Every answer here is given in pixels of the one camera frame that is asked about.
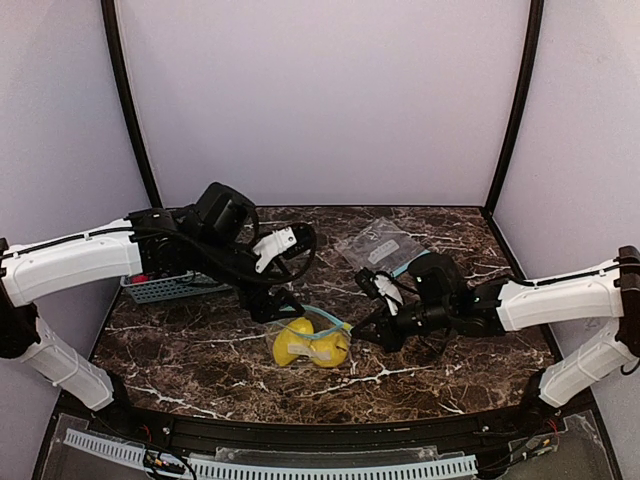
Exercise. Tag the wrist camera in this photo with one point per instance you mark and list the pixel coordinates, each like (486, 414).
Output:
(379, 285)
(288, 243)

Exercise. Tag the right black corner post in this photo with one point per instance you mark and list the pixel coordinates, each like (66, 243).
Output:
(521, 91)

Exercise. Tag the dark red toy food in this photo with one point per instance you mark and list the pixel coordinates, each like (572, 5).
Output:
(140, 279)

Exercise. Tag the left black corner post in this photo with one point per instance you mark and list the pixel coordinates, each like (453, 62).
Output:
(118, 64)

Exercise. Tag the grey slotted cable duct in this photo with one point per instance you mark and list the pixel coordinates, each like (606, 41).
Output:
(233, 463)

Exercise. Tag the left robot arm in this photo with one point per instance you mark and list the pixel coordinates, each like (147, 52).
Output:
(217, 236)

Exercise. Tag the blue perforated plastic basket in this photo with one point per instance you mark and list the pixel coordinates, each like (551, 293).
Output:
(169, 288)

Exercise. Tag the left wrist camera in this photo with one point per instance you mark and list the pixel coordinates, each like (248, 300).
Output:
(288, 243)

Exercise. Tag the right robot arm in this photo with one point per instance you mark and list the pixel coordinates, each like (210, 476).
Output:
(609, 290)

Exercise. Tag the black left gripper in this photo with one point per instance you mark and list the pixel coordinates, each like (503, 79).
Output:
(262, 297)

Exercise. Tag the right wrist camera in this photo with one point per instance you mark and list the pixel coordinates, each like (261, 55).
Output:
(379, 285)

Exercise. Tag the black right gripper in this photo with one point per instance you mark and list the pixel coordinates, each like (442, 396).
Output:
(391, 326)

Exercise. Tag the yellow toy mango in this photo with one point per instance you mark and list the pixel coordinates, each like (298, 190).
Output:
(292, 342)

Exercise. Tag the black corner post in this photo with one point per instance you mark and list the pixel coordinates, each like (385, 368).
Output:
(521, 91)
(118, 64)

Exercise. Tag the black front table rail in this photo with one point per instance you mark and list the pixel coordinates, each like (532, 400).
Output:
(475, 432)

